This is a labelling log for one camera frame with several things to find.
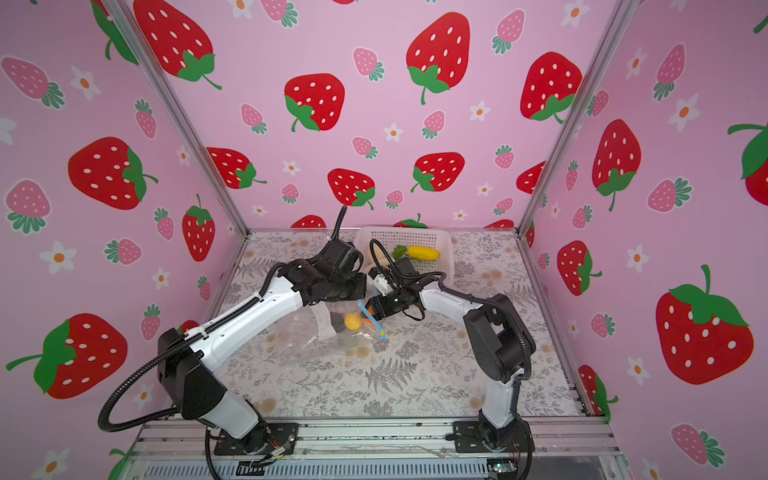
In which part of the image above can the yellow toy lemon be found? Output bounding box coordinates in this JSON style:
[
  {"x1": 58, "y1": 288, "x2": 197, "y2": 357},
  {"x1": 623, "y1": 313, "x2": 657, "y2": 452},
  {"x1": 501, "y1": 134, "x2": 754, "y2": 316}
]
[{"x1": 344, "y1": 313, "x2": 362, "y2": 331}]

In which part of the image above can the yellow toy banana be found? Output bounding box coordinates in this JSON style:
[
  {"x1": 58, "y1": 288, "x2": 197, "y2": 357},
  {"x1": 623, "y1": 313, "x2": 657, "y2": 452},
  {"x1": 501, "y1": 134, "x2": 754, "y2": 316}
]
[{"x1": 407, "y1": 246, "x2": 440, "y2": 261}]

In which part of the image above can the beige toy potato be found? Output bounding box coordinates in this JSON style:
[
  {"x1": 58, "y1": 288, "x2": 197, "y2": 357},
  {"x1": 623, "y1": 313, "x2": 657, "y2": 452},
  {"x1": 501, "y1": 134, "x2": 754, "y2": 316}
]
[{"x1": 371, "y1": 248, "x2": 390, "y2": 266}]

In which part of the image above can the clear zip top bag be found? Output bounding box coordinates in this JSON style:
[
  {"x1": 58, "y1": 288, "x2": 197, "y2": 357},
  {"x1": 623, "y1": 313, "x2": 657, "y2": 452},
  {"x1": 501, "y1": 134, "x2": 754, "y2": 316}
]
[{"x1": 266, "y1": 300, "x2": 387, "y2": 366}]

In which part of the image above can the white plastic basket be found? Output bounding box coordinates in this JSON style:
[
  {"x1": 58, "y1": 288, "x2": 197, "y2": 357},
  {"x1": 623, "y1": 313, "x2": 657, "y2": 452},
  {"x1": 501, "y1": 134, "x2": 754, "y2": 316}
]
[{"x1": 354, "y1": 227, "x2": 454, "y2": 285}]

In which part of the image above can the dark brown toy fruit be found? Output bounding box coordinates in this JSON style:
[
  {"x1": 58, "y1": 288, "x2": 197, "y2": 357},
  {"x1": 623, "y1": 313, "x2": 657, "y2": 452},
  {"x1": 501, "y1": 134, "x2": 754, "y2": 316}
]
[{"x1": 330, "y1": 312, "x2": 346, "y2": 333}]

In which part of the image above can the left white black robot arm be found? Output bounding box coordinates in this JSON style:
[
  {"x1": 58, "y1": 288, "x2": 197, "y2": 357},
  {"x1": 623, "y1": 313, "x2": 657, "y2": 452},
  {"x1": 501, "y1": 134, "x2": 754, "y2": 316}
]
[{"x1": 97, "y1": 237, "x2": 366, "y2": 453}]

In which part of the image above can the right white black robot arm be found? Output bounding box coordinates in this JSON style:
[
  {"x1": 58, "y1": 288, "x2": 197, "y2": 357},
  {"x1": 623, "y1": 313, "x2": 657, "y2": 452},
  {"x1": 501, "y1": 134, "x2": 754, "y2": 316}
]
[{"x1": 363, "y1": 258, "x2": 536, "y2": 453}]

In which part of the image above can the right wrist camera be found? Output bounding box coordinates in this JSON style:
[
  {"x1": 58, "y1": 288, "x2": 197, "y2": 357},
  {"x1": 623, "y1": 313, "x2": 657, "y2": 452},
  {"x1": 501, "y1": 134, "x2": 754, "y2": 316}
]
[{"x1": 367, "y1": 266, "x2": 392, "y2": 295}]

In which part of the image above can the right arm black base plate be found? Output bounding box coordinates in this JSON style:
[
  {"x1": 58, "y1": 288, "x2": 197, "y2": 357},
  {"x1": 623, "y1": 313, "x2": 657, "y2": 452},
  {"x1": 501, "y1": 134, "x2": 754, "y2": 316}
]
[{"x1": 446, "y1": 420, "x2": 535, "y2": 454}]

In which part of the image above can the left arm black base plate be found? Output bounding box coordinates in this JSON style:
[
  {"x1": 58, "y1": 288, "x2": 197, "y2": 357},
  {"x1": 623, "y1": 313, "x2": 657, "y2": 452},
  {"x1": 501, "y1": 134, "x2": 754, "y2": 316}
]
[{"x1": 213, "y1": 422, "x2": 300, "y2": 457}]

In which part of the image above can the aluminium front rail frame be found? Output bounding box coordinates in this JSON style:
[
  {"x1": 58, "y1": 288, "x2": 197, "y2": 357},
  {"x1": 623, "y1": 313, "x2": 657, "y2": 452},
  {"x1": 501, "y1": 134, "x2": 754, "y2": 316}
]
[{"x1": 117, "y1": 417, "x2": 632, "y2": 479}]

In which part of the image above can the left aluminium corner post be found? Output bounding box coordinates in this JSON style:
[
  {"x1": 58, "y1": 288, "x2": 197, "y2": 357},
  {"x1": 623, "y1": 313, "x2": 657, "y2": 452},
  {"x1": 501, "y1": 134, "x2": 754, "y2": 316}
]
[{"x1": 104, "y1": 0, "x2": 249, "y2": 237}]

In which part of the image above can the aluminium corner post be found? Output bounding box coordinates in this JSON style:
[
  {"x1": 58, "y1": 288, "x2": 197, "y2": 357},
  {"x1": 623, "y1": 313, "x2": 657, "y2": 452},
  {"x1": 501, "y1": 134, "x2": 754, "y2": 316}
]
[
  {"x1": 517, "y1": 0, "x2": 640, "y2": 239},
  {"x1": 104, "y1": 0, "x2": 249, "y2": 237}
]

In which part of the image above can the right aluminium corner post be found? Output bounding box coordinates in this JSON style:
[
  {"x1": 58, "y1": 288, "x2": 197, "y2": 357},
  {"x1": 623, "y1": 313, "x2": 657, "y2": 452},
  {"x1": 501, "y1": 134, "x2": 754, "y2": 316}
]
[{"x1": 517, "y1": 0, "x2": 640, "y2": 239}]

